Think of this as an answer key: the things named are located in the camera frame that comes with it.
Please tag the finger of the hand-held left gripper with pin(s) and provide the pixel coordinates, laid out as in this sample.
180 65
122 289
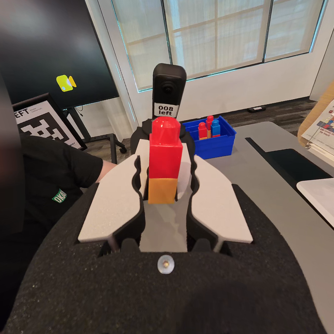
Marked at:
144 148
184 167

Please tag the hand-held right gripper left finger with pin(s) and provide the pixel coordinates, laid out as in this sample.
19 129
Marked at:
112 208

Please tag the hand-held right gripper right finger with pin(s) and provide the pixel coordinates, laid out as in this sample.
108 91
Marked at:
219 208

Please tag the red mega block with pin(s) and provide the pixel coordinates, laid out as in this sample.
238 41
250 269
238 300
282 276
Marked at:
164 156

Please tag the yellow mega block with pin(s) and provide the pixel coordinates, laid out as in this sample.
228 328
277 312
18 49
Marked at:
161 191

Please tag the blue plastic bin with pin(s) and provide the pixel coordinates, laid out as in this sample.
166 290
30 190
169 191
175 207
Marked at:
216 148

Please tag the cluster of block towers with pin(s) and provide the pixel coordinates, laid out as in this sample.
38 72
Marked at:
202 130

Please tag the person's left forearm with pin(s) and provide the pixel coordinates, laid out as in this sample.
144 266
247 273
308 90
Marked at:
107 169

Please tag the glass window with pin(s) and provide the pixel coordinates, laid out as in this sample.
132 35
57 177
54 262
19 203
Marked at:
195 31

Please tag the black monitor stand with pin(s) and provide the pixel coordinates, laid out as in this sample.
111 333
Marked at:
78 122

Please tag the small black device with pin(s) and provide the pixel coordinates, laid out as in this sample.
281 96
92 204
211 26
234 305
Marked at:
257 109

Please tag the framed marker sign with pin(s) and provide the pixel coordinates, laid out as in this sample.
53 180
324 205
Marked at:
39 122

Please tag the wooden board with instruction sheet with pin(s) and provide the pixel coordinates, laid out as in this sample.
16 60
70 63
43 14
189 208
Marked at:
323 125

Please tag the black monitor screen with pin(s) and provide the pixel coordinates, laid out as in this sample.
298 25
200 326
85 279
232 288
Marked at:
39 39

